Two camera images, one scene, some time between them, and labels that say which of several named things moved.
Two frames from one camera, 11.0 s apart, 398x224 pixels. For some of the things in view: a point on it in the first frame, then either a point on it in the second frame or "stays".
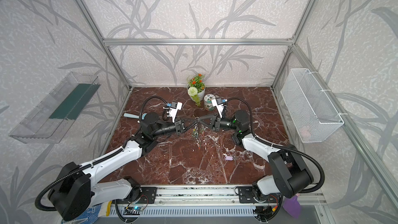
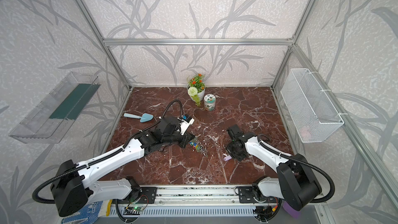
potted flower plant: [196, 88] stays
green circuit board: [134, 208] stays
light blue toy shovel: [134, 115] stays
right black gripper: [214, 123] -> [236, 149]
